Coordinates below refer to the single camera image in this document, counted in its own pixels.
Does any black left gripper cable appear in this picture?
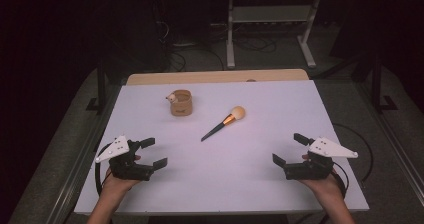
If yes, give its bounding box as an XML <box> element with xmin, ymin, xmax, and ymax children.
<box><xmin>94</xmin><ymin>143</ymin><xmax>113</xmax><ymax>197</ymax></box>

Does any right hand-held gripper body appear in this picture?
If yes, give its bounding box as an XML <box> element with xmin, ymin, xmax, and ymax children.
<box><xmin>284</xmin><ymin>136</ymin><xmax>360</xmax><ymax>181</ymax></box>

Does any tan brush holder cup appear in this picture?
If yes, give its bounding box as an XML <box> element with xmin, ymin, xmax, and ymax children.
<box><xmin>165</xmin><ymin>89</ymin><xmax>194</xmax><ymax>117</ymax></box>

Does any person's left hand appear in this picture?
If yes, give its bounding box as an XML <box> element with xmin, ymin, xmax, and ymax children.
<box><xmin>99</xmin><ymin>153</ymin><xmax>143</xmax><ymax>199</ymax></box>

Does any grey metal rail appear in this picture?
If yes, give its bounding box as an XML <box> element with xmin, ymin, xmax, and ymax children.
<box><xmin>44</xmin><ymin>83</ymin><xmax>122</xmax><ymax>224</ymax></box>
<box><xmin>354</xmin><ymin>82</ymin><xmax>424</xmax><ymax>198</ymax></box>

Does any white metal stand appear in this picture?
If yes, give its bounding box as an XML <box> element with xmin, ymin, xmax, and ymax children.
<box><xmin>225</xmin><ymin>0</ymin><xmax>323</xmax><ymax>70</ymax></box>

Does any thin black floor cable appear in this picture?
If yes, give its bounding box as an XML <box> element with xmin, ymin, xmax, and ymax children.
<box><xmin>332</xmin><ymin>122</ymin><xmax>375</xmax><ymax>184</ymax></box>

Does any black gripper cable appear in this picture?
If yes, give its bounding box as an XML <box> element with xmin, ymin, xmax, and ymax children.
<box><xmin>329</xmin><ymin>161</ymin><xmax>350</xmax><ymax>199</ymax></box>
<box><xmin>94</xmin><ymin>143</ymin><xmax>113</xmax><ymax>197</ymax></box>

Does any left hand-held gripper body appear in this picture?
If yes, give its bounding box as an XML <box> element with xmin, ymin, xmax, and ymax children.
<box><xmin>95</xmin><ymin>135</ymin><xmax>156</xmax><ymax>182</ymax></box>

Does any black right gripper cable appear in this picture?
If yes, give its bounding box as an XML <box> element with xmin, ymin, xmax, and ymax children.
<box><xmin>329</xmin><ymin>161</ymin><xmax>350</xmax><ymax>199</ymax></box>

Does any black-handled makeup brush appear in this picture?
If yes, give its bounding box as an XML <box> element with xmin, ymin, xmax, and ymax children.
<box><xmin>200</xmin><ymin>105</ymin><xmax>247</xmax><ymax>143</ymax></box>

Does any person's right hand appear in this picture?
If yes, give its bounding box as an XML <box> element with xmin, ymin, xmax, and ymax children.
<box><xmin>298</xmin><ymin>153</ymin><xmax>346</xmax><ymax>202</ymax></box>

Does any black stand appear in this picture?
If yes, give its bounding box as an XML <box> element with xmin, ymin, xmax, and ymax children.
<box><xmin>85</xmin><ymin>58</ymin><xmax>112</xmax><ymax>116</ymax></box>
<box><xmin>351</xmin><ymin>52</ymin><xmax>400</xmax><ymax>114</ymax></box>

